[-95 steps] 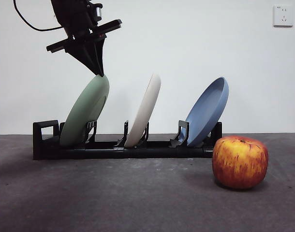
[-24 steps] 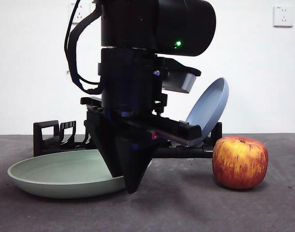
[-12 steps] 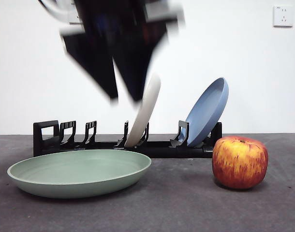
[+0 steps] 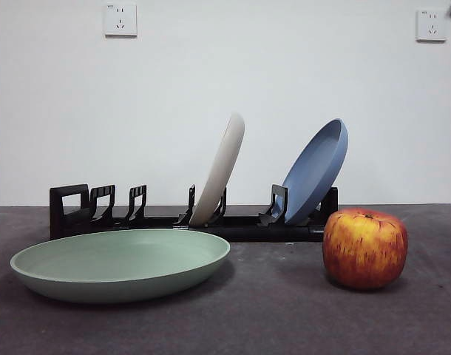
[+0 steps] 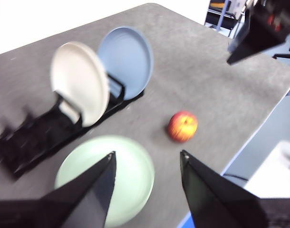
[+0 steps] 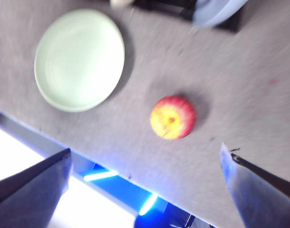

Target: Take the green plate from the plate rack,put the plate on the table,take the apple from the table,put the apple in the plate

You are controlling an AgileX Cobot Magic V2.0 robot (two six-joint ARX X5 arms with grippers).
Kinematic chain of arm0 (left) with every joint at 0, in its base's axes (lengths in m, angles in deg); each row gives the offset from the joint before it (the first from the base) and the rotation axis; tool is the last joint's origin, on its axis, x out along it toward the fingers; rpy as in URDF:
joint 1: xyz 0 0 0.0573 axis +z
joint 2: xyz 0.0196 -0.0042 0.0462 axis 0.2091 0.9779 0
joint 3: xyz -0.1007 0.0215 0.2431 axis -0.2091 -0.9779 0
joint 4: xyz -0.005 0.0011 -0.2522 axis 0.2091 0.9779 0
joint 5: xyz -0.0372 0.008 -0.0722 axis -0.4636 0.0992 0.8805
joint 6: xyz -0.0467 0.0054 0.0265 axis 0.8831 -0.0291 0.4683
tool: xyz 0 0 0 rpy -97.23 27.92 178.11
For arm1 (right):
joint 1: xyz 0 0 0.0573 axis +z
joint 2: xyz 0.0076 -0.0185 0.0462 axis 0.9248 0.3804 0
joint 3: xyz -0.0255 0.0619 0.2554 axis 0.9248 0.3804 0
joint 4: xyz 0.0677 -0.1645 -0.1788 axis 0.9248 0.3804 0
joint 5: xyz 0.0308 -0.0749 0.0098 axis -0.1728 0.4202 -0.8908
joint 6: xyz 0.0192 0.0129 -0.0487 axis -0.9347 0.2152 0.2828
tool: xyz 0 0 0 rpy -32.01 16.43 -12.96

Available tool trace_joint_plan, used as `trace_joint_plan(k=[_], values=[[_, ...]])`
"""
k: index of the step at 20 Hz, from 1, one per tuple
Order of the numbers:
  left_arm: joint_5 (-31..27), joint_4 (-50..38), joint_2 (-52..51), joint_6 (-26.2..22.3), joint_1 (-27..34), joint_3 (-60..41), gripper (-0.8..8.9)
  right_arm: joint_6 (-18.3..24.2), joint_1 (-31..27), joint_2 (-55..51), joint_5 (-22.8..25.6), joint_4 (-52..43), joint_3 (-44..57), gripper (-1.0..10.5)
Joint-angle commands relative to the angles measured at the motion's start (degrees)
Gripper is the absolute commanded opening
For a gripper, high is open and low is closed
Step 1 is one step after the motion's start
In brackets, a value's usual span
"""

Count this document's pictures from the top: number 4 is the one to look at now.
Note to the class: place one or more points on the red and yellow apple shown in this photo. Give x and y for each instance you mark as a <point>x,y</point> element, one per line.
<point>364,249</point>

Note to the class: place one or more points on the light green round plate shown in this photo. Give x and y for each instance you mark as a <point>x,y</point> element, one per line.
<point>118,259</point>

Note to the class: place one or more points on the light blue round plate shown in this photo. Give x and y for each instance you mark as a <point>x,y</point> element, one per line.
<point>314,174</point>

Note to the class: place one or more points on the cream white round plate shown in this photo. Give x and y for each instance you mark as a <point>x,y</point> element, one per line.
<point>220,174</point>

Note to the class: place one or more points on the black plastic plate rack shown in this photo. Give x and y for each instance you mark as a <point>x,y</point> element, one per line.
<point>247,231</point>

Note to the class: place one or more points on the white wall socket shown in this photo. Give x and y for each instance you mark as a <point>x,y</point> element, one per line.
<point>121,20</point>
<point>431,25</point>

